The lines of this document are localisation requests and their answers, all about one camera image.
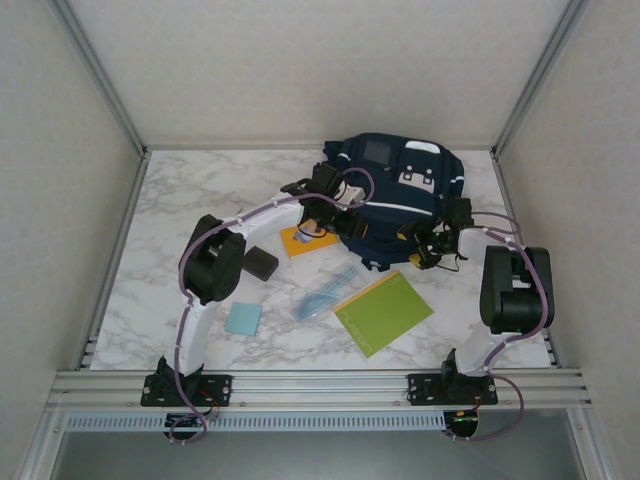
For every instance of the orange book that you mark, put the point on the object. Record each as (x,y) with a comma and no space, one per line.
(300,246)

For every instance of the navy blue backpack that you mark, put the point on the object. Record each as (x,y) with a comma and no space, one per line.
(390,190)

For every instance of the green notebook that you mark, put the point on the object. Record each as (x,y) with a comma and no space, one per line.
(382,312)

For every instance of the clear bag of pens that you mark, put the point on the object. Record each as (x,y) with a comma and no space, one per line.
(320,295)

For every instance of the black pencil case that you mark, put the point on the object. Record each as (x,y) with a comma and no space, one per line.
(261,263)

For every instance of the grey green note pad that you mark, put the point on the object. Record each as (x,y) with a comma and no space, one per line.
(231,205)

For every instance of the blue sticky note pad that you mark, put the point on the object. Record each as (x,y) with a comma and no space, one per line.
(243,318)

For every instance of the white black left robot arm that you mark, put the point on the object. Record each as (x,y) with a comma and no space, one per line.
(197,335)

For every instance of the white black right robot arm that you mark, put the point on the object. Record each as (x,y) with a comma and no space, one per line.
(505,285)

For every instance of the small black circuit board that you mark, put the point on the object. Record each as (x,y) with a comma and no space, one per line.
(462,419)
(187,422)

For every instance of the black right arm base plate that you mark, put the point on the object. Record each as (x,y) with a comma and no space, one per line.
(425,387)

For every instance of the aluminium table edge rail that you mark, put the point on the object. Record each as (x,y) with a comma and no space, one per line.
(86,352)
(551,350)

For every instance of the wide aluminium base rail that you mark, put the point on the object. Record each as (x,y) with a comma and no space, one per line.
(320,390)

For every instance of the aluminium frame post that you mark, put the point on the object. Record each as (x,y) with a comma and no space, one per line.
(102,75)
(537,75)

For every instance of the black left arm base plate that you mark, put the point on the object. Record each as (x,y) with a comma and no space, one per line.
(220,387)

